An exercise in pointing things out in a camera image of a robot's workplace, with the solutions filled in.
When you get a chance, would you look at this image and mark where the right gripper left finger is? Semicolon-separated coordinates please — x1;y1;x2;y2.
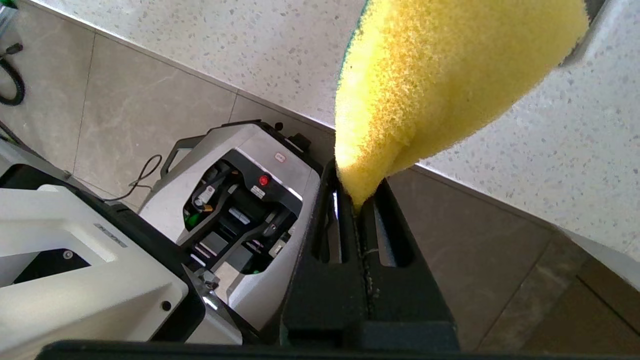
281;157;372;349

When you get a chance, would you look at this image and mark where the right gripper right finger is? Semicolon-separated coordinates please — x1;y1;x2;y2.
345;179;460;351

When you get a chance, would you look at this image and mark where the yellow sponge green backing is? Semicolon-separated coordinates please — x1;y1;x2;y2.
334;0;591;211

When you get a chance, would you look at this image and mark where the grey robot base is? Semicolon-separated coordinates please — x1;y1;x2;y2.
140;119;323;333

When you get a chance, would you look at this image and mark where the thin black floor cable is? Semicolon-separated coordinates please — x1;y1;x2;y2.
102;154;164;203

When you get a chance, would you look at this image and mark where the coiled black cable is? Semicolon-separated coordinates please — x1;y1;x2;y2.
0;42;26;107

